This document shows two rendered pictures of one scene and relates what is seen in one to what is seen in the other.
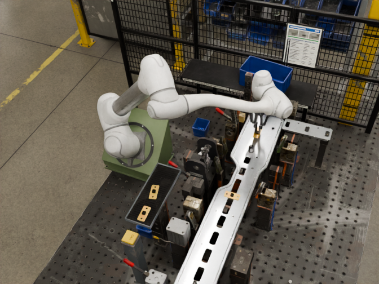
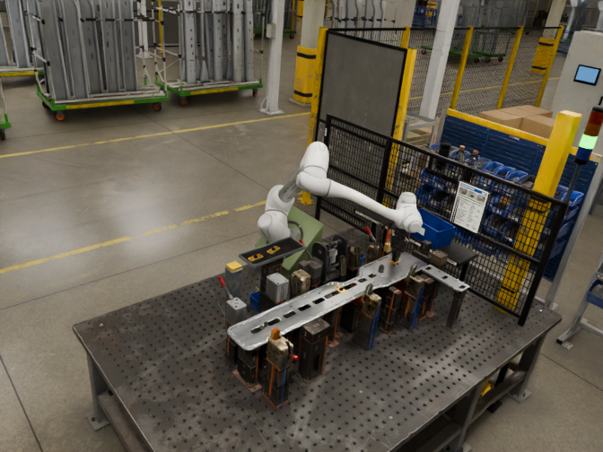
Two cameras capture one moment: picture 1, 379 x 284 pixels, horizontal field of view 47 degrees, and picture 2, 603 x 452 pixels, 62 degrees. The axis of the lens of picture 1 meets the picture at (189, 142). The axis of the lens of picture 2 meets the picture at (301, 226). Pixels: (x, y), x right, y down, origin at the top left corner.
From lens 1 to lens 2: 1.26 m
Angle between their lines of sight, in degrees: 25
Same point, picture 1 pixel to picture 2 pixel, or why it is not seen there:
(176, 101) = (320, 178)
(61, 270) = (171, 300)
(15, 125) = (209, 233)
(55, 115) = (245, 239)
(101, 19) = not seen: hidden behind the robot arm
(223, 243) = (310, 313)
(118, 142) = (270, 220)
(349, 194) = (467, 359)
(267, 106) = (397, 214)
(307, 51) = (472, 213)
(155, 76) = (313, 155)
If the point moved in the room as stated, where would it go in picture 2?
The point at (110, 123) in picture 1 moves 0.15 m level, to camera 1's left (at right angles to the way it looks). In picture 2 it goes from (272, 205) to (251, 200)
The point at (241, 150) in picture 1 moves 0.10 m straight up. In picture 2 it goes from (371, 267) to (374, 254)
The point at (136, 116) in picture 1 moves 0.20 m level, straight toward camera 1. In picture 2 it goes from (298, 217) to (291, 230)
